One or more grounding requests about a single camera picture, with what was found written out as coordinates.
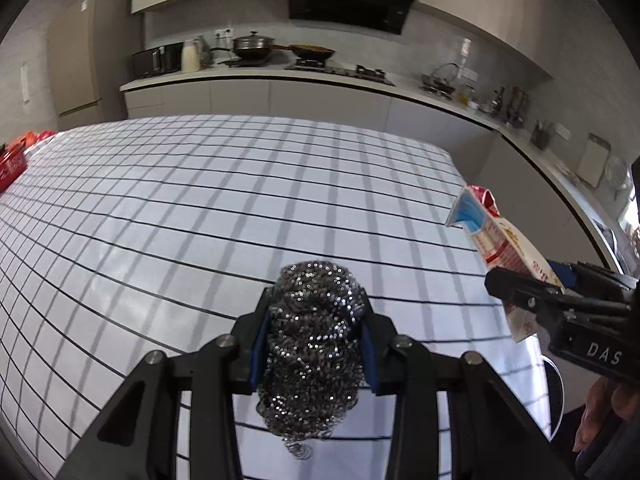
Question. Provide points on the knife block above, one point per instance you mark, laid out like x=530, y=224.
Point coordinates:
x=541, y=135

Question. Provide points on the red white snack carton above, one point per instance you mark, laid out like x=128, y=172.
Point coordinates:
x=503, y=246

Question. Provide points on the dark sauce bottle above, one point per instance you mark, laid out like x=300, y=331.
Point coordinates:
x=496, y=103

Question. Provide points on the black pot with lid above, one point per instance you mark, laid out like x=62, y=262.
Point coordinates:
x=249, y=50

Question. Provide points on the beige refrigerator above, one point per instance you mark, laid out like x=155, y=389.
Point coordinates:
x=90, y=48

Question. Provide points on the metal kettle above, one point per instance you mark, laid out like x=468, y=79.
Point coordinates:
x=440, y=80

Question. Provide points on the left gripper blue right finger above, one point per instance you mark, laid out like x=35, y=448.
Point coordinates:
x=492, y=435

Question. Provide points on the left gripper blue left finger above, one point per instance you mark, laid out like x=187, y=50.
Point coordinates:
x=135, y=435

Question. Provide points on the white thermos jug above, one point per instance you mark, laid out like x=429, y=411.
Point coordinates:
x=190, y=59

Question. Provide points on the lower kitchen cabinets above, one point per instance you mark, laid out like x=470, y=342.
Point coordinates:
x=554, y=213

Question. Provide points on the black gas stove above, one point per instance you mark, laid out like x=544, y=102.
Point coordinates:
x=358, y=72

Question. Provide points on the white cutting board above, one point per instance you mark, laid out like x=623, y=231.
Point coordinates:
x=591, y=166

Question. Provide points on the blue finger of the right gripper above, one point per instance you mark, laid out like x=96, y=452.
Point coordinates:
x=532, y=295
x=581, y=275

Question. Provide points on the steel wool scrubber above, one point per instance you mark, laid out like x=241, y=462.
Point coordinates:
x=314, y=368

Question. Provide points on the black microwave oven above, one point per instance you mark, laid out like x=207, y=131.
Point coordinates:
x=157, y=61

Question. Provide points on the utensil holder with utensils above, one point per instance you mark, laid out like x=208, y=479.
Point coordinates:
x=517, y=108

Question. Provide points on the round metal strainer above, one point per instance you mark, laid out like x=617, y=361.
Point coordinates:
x=618, y=174

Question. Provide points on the right hand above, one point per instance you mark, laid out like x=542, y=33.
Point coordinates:
x=605, y=395

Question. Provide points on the black wok pan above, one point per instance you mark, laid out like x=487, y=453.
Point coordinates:
x=311, y=53

